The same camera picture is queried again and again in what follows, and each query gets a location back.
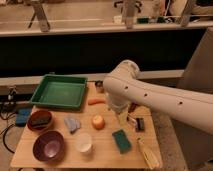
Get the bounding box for green plastic tray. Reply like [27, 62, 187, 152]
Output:
[30, 74, 87, 110]

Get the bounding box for orange round fruit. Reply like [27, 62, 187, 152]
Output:
[92, 115, 105, 130]

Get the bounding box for white plastic cup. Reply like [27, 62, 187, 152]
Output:
[75, 133, 92, 154]

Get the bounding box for yellowish white scrub brush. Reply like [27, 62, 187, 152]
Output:
[137, 138, 160, 169]

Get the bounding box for brown pine cone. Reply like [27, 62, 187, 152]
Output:
[128, 103, 138, 113]

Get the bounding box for black eraser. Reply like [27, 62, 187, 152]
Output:
[31, 117, 51, 127]

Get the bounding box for green sponge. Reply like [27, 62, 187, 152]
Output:
[112, 129, 131, 154]

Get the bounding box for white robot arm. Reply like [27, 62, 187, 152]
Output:
[103, 60, 213, 134]

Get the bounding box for orange carrot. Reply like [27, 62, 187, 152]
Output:
[88, 99, 106, 105]

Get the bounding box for blue sponge beside table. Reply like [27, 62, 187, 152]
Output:
[15, 108, 31, 127]

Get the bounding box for purple bowl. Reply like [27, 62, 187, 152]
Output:
[33, 131, 65, 162]

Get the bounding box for light blue crumpled cloth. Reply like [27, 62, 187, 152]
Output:
[64, 117, 81, 134]

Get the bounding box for black cables on floor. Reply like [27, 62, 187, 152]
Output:
[0, 99, 18, 154]

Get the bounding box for reddish brown bowl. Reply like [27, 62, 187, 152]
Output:
[27, 110, 53, 131]

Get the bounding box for small metal cup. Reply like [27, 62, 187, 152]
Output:
[95, 80, 104, 93]

